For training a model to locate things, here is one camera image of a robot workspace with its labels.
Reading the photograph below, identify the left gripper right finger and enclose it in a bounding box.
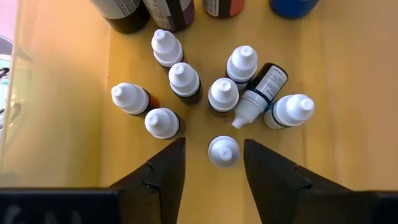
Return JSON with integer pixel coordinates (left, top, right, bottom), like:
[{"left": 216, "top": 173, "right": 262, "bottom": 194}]
[{"left": 243, "top": 138, "right": 353, "bottom": 224}]

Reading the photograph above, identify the small red-labelled dropper bottle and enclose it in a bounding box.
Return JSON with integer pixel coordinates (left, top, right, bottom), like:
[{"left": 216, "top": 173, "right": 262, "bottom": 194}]
[{"left": 111, "top": 82, "right": 161, "bottom": 116}]

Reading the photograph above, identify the yellow translucent plastic bin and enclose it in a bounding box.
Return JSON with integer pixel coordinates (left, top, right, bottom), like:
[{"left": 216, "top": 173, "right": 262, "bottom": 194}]
[{"left": 0, "top": 0, "right": 398, "bottom": 224}]

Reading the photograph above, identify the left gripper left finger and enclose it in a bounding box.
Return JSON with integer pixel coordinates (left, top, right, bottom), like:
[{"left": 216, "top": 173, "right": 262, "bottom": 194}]
[{"left": 108, "top": 137, "right": 187, "bottom": 224}]

